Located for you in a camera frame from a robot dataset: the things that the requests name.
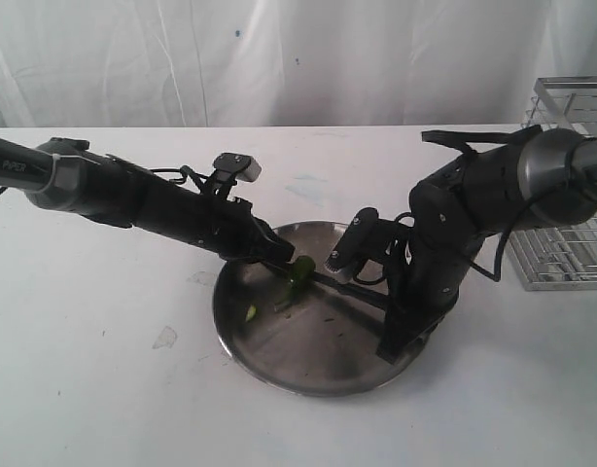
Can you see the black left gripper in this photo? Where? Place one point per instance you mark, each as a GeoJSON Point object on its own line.
{"type": "Point", "coordinates": [235, 234]}

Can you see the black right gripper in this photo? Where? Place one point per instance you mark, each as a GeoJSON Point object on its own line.
{"type": "Point", "coordinates": [421, 295]}

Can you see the dark green pear-shaped vegetable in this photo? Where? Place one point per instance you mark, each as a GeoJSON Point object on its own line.
{"type": "Point", "coordinates": [297, 277]}

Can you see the black kitchen knife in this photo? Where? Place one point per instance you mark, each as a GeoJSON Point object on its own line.
{"type": "Point", "coordinates": [362, 294]}

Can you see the wire metal utensil holder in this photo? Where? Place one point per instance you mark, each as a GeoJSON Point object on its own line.
{"type": "Point", "coordinates": [565, 258]}

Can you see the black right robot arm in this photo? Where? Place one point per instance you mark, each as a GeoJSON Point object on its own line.
{"type": "Point", "coordinates": [465, 212]}

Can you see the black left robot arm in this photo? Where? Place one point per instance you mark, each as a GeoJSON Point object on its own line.
{"type": "Point", "coordinates": [63, 175]}

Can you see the blurry green vegetable piece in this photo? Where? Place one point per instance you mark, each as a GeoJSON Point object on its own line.
{"type": "Point", "coordinates": [251, 313]}

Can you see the round steel plate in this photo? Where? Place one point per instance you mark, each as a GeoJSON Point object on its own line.
{"type": "Point", "coordinates": [322, 345]}

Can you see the clear tape scrap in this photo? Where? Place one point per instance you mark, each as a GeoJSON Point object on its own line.
{"type": "Point", "coordinates": [165, 339]}

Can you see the white backdrop curtain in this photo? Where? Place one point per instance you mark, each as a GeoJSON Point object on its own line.
{"type": "Point", "coordinates": [284, 63]}

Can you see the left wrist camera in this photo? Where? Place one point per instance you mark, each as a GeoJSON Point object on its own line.
{"type": "Point", "coordinates": [229, 169]}

